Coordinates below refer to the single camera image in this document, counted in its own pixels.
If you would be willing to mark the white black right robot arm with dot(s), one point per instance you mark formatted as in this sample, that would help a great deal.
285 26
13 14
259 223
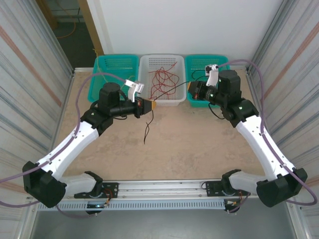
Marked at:
256 139

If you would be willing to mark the teal plastic basket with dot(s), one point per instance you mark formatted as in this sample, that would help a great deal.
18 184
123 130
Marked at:
112 62
199 62

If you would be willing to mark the white plastic basket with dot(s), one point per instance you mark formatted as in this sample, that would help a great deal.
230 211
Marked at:
144 74

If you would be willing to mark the small controller board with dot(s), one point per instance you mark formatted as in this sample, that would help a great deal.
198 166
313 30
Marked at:
231 203
97 206

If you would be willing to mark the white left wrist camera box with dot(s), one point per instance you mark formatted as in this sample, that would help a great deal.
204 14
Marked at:
134 90

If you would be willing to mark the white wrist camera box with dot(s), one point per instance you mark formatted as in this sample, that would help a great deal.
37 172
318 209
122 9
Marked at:
211 74
134 90

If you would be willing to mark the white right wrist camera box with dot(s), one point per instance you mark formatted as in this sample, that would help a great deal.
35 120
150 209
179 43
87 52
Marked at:
211 74

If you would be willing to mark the aluminium table frame bar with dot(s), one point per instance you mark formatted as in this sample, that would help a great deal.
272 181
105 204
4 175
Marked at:
251 84
84 69
64 109

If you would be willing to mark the wooden door frame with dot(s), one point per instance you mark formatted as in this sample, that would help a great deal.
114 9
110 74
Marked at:
89 25

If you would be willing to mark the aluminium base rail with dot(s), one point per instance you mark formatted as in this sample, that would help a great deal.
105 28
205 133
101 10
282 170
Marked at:
162 186

